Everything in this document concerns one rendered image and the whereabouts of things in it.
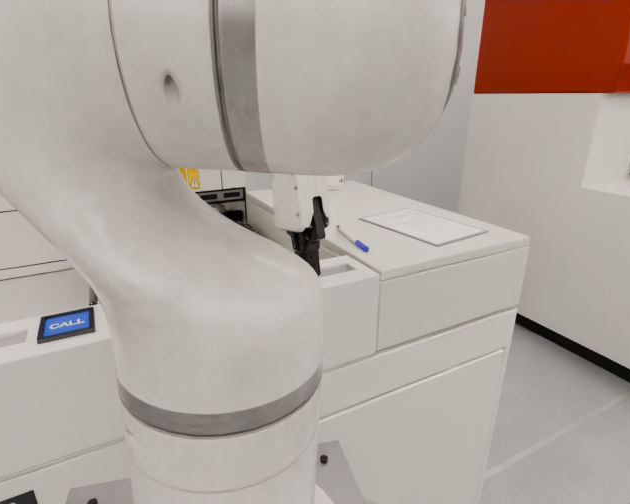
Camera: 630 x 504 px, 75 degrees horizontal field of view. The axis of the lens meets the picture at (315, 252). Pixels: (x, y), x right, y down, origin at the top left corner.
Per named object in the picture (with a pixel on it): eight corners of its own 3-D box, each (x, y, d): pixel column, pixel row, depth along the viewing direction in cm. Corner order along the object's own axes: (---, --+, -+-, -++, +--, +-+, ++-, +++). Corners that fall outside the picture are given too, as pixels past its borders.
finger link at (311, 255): (294, 233, 59) (299, 278, 60) (304, 235, 56) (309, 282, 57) (314, 230, 60) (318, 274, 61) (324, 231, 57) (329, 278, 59)
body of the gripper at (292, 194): (258, 154, 60) (267, 229, 62) (285, 146, 51) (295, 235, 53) (304, 151, 64) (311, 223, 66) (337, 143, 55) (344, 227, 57)
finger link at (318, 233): (302, 180, 56) (292, 206, 60) (324, 224, 52) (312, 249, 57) (310, 179, 56) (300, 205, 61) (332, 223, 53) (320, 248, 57)
